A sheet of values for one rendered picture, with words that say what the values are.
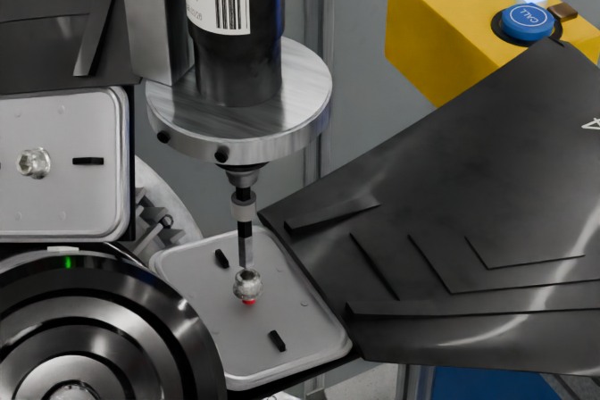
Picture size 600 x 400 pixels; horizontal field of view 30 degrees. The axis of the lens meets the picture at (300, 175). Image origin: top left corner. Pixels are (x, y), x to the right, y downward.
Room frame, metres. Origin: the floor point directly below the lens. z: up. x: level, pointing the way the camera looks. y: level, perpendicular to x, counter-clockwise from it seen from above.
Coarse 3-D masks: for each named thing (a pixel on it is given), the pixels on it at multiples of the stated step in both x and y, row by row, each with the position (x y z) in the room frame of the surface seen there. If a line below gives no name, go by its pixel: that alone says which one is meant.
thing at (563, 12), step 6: (552, 6) 0.75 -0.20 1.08; (558, 6) 0.75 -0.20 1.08; (564, 6) 0.75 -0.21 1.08; (570, 6) 0.75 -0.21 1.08; (552, 12) 0.74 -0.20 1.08; (558, 12) 0.74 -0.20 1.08; (564, 12) 0.74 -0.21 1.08; (570, 12) 0.74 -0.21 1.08; (576, 12) 0.74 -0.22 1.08; (558, 18) 0.74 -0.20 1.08; (564, 18) 0.74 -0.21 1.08; (570, 18) 0.74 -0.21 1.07
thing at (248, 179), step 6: (228, 174) 0.33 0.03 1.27; (234, 174) 0.33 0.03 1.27; (240, 174) 0.33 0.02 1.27; (246, 174) 0.33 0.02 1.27; (252, 174) 0.33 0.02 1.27; (258, 174) 0.34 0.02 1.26; (234, 180) 0.33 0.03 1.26; (240, 180) 0.33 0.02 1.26; (246, 180) 0.33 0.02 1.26; (252, 180) 0.33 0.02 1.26; (240, 186) 0.33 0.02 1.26; (246, 186) 0.33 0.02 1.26
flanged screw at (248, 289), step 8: (240, 272) 0.34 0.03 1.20; (248, 272) 0.34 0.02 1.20; (256, 272) 0.34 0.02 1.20; (240, 280) 0.34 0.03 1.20; (248, 280) 0.34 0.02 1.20; (256, 280) 0.34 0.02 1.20; (240, 288) 0.33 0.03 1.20; (248, 288) 0.33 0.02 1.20; (256, 288) 0.34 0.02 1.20; (240, 296) 0.33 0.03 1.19; (248, 296) 0.33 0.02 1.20; (256, 296) 0.33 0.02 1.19
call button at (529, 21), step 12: (504, 12) 0.73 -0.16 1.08; (516, 12) 0.73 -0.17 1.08; (528, 12) 0.73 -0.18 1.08; (540, 12) 0.73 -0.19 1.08; (504, 24) 0.72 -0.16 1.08; (516, 24) 0.72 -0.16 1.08; (528, 24) 0.72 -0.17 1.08; (540, 24) 0.72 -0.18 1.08; (552, 24) 0.72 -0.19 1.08; (516, 36) 0.71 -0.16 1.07; (528, 36) 0.71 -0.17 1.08; (540, 36) 0.71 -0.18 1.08
